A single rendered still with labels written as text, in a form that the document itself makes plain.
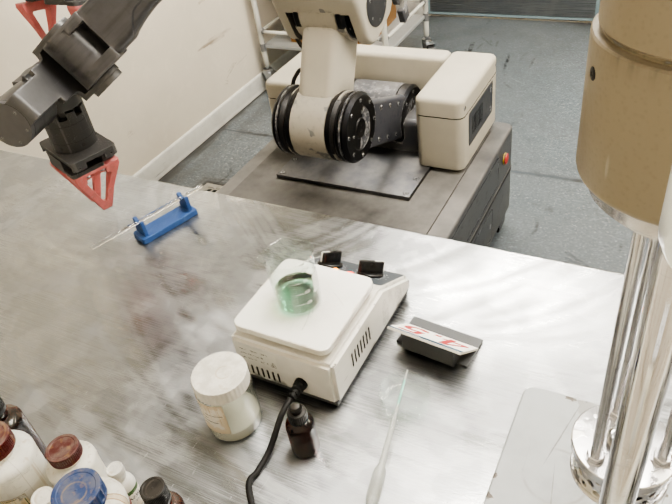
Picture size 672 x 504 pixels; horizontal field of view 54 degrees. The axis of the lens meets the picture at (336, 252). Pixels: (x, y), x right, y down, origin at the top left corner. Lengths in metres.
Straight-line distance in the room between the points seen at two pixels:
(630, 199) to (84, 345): 0.73
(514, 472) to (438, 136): 1.18
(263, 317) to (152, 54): 2.04
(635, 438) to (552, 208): 1.99
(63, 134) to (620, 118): 0.74
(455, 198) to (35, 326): 1.07
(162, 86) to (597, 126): 2.48
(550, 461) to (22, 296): 0.74
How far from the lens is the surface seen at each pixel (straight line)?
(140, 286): 0.96
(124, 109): 2.59
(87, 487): 0.61
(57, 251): 1.10
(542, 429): 0.70
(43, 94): 0.85
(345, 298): 0.72
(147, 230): 1.05
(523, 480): 0.67
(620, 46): 0.29
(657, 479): 0.49
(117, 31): 0.83
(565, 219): 2.23
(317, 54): 1.57
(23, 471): 0.71
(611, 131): 0.30
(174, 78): 2.77
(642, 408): 0.29
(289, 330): 0.70
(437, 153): 1.75
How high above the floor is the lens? 1.32
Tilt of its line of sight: 39 degrees down
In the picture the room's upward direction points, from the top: 10 degrees counter-clockwise
